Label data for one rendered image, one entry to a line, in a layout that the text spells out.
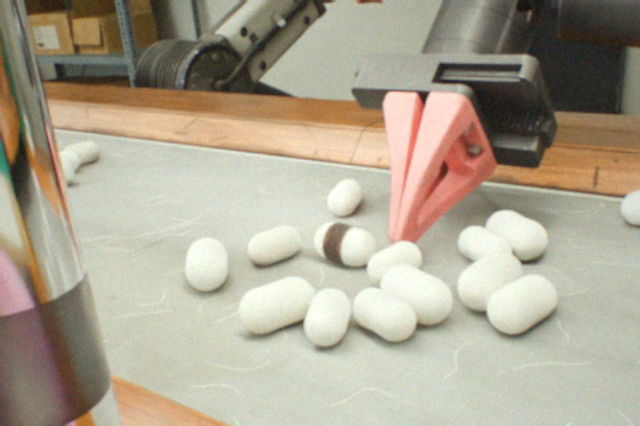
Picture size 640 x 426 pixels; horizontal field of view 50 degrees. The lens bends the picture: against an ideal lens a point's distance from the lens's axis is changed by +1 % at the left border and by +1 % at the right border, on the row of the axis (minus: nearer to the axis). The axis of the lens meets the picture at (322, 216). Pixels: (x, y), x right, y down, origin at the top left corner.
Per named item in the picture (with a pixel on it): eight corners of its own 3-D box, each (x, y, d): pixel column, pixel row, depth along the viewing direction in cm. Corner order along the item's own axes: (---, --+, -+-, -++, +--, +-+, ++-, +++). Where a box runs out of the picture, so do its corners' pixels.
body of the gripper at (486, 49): (525, 85, 33) (567, -31, 35) (348, 78, 39) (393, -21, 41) (550, 158, 38) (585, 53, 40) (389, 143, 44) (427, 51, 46)
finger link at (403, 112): (465, 229, 30) (526, 62, 33) (332, 207, 34) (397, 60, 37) (502, 290, 36) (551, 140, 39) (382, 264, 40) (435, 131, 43)
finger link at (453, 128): (417, 221, 32) (479, 61, 35) (294, 201, 36) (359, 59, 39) (459, 281, 37) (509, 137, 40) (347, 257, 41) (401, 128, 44)
